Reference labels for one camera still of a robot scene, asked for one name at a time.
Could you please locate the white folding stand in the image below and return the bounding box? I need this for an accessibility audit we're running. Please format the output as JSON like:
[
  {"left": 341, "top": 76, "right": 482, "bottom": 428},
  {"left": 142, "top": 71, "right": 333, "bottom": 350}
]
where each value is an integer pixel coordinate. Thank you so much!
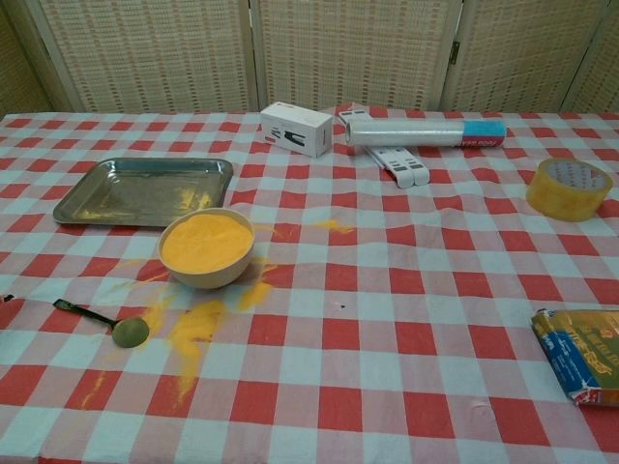
[{"left": 337, "top": 108, "right": 430, "bottom": 189}]

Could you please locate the black handled metal spoon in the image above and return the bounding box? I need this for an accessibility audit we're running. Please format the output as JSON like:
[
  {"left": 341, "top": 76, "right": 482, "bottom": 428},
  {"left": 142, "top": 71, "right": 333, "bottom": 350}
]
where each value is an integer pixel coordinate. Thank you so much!
[{"left": 52, "top": 298, "right": 151, "bottom": 348}]

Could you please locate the red white checkered tablecloth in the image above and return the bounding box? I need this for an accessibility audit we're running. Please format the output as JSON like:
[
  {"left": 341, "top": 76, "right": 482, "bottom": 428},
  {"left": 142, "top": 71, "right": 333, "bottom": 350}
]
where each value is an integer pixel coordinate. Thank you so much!
[{"left": 0, "top": 103, "right": 619, "bottom": 464}]

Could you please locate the beige woven folding screen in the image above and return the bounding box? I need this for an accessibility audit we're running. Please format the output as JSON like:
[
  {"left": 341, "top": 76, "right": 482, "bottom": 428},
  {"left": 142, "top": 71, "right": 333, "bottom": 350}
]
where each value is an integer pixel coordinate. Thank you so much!
[{"left": 0, "top": 0, "right": 619, "bottom": 115}]

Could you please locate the white cardboard product box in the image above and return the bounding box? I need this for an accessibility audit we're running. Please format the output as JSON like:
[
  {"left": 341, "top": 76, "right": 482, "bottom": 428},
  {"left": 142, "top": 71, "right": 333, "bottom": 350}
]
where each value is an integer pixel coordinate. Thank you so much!
[{"left": 259, "top": 101, "right": 334, "bottom": 160}]

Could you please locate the gold blue foil packet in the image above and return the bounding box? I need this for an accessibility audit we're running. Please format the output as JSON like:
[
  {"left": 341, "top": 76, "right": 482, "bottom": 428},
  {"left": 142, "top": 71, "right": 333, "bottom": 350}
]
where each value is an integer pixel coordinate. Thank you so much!
[{"left": 530, "top": 308, "right": 619, "bottom": 408}]

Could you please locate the rectangular steel tray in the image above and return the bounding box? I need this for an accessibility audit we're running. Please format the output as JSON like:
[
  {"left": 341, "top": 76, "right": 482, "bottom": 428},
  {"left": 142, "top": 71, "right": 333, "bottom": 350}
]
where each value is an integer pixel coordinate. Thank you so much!
[{"left": 51, "top": 157, "right": 235, "bottom": 228}]

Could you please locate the cling film roll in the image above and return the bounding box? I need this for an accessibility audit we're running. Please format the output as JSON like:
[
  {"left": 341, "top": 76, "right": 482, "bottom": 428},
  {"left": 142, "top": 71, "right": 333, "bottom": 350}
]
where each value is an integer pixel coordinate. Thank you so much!
[{"left": 344, "top": 119, "right": 508, "bottom": 148}]

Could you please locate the bowl of yellow powder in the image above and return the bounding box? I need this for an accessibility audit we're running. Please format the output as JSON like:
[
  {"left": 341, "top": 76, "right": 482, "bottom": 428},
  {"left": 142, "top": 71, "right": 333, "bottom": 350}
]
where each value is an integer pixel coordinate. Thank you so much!
[{"left": 158, "top": 206, "right": 255, "bottom": 290}]

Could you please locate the clear packing tape roll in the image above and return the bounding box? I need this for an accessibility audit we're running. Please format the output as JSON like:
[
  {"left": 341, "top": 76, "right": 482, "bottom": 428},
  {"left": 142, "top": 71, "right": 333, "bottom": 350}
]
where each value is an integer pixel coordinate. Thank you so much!
[{"left": 525, "top": 157, "right": 614, "bottom": 223}]

